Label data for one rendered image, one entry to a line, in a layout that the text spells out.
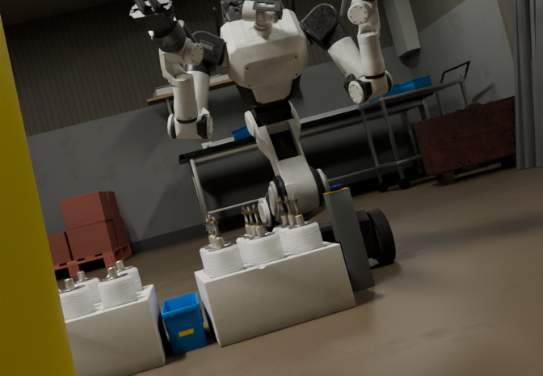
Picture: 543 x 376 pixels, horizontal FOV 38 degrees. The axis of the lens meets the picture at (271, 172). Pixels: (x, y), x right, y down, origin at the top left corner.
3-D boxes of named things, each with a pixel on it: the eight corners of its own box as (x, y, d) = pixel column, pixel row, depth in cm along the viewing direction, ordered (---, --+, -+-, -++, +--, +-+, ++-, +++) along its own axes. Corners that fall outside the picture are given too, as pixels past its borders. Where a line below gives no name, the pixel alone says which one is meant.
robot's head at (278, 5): (258, 9, 252) (254, -5, 245) (284, 11, 251) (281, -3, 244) (254, 25, 250) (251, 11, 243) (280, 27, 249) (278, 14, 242)
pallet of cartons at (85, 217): (132, 254, 875) (115, 191, 876) (126, 261, 751) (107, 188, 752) (52, 276, 862) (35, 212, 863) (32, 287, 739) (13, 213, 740)
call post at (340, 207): (348, 289, 246) (322, 194, 246) (368, 284, 247) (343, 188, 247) (354, 292, 239) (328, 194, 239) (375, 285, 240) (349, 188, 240)
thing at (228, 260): (229, 317, 210) (211, 252, 211) (216, 314, 219) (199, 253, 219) (259, 306, 214) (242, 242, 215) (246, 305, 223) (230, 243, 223)
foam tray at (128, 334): (44, 375, 238) (28, 318, 239) (168, 340, 243) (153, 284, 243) (16, 408, 200) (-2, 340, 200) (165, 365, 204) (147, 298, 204)
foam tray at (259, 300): (208, 327, 246) (194, 272, 246) (324, 292, 253) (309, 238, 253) (220, 348, 208) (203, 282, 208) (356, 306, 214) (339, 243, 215)
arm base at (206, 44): (178, 79, 260) (175, 48, 263) (215, 81, 265) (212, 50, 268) (191, 62, 247) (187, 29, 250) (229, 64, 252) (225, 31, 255)
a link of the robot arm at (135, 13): (132, -2, 218) (151, 26, 228) (127, 25, 213) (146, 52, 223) (173, -9, 214) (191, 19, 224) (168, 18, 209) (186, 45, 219)
